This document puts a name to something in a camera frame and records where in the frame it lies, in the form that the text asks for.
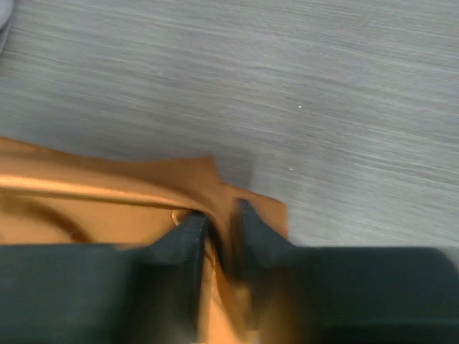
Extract orange satin napkin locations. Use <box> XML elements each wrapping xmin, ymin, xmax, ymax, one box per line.
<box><xmin>1</xmin><ymin>138</ymin><xmax>288</xmax><ymax>343</ymax></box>

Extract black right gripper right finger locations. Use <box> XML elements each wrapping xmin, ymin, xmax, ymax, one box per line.
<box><xmin>240</xmin><ymin>200</ymin><xmax>458</xmax><ymax>343</ymax></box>

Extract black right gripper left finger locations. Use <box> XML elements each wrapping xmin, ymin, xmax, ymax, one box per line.
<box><xmin>1</xmin><ymin>213</ymin><xmax>208</xmax><ymax>343</ymax></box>

